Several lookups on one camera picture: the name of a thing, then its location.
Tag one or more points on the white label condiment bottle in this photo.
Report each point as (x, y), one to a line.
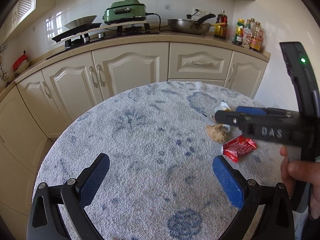
(247, 34)

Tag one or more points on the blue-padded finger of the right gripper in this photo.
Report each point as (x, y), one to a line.
(264, 111)

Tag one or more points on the white wall socket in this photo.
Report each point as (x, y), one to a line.
(200, 12)

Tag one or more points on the red bowl on counter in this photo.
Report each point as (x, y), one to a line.
(21, 64)

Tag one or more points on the person's right hand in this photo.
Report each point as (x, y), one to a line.
(302, 171)

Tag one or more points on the white blue patterned tablecloth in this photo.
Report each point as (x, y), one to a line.
(160, 184)

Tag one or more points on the amber condiment bottle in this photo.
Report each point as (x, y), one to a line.
(257, 37)

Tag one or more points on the dark red oil bottle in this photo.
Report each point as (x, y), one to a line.
(220, 30)

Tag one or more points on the steel pan on stove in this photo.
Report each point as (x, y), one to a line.
(80, 21)

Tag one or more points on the black gas stove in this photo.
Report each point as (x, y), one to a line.
(94, 32)

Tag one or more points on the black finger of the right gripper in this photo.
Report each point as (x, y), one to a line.
(229, 118)

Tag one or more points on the red snack wrapper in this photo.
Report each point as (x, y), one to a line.
(238, 147)

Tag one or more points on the cream kitchen cabinet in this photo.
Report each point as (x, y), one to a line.
(45, 99)

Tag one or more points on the green electric cooker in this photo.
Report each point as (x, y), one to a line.
(124, 11)

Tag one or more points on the steel wok with handle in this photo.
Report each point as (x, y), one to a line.
(189, 26)

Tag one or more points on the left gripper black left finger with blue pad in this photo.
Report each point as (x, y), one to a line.
(45, 220)

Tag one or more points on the yellow cap sauce bottle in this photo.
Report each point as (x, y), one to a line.
(239, 32)

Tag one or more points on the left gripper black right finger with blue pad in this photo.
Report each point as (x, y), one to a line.
(276, 220)

